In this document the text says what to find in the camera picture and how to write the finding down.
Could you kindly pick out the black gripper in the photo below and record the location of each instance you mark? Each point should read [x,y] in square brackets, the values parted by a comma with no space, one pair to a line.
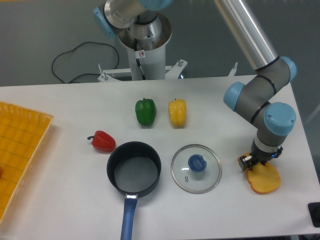
[258,156]

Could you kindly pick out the orange bread slice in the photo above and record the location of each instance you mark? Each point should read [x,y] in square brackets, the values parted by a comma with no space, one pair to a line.
[263,179]

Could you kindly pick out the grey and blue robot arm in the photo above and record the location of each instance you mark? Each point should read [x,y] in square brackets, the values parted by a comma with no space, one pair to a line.
[273,121]

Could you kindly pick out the glass lid with blue knob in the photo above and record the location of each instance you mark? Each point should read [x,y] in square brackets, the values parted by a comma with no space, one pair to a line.
[196,169]

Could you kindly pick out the black device at table edge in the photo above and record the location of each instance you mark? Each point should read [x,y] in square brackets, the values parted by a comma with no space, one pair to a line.
[314,211]

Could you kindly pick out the yellow bell pepper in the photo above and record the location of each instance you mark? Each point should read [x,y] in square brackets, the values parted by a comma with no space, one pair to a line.
[177,110]

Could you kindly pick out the green bell pepper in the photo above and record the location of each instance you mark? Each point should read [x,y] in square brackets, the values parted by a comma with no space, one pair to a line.
[145,111]

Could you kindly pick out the red bell pepper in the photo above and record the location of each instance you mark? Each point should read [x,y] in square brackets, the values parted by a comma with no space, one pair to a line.
[102,141]

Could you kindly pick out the yellow woven basket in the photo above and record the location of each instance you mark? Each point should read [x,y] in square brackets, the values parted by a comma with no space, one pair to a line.
[22,131]

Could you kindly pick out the black pot with blue handle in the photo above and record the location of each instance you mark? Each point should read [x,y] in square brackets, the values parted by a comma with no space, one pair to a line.
[134,169]

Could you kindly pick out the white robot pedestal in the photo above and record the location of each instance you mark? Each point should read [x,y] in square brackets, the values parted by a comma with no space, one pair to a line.
[145,43]

